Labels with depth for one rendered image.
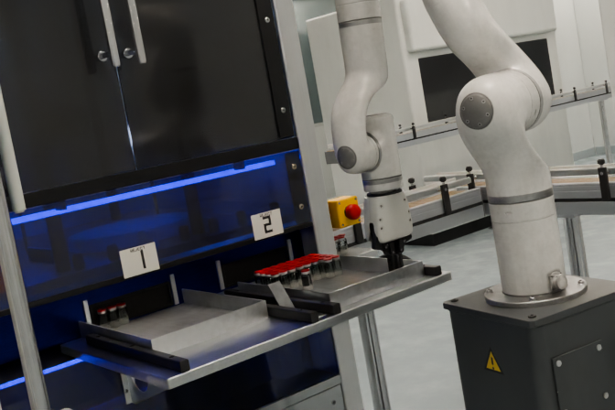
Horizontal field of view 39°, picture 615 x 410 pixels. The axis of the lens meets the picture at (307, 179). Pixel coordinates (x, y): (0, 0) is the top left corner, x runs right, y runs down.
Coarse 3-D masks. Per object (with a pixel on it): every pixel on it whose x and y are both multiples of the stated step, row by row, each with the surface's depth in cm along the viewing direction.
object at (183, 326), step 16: (192, 304) 196; (208, 304) 191; (224, 304) 185; (240, 304) 180; (256, 304) 171; (144, 320) 188; (160, 320) 186; (176, 320) 183; (192, 320) 180; (208, 320) 164; (224, 320) 167; (240, 320) 169; (256, 320) 171; (112, 336) 171; (128, 336) 165; (144, 336) 174; (160, 336) 158; (176, 336) 160; (192, 336) 162; (208, 336) 164
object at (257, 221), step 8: (256, 216) 203; (264, 216) 204; (272, 216) 206; (280, 216) 207; (256, 224) 203; (272, 224) 206; (280, 224) 207; (256, 232) 203; (264, 232) 204; (272, 232) 205; (280, 232) 207; (256, 240) 203
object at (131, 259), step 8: (136, 248) 184; (144, 248) 185; (152, 248) 186; (120, 256) 182; (128, 256) 183; (136, 256) 184; (144, 256) 185; (152, 256) 186; (128, 264) 183; (136, 264) 184; (152, 264) 186; (128, 272) 183; (136, 272) 184; (144, 272) 185
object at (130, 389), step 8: (128, 376) 181; (128, 384) 182; (152, 384) 172; (128, 392) 182; (136, 392) 179; (144, 392) 176; (152, 392) 173; (160, 392) 170; (128, 400) 182; (136, 400) 180
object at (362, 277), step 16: (352, 256) 202; (352, 272) 200; (368, 272) 197; (384, 272) 194; (400, 272) 180; (416, 272) 183; (240, 288) 195; (256, 288) 190; (288, 288) 180; (320, 288) 189; (336, 288) 186; (352, 288) 172; (368, 288) 175; (384, 288) 177
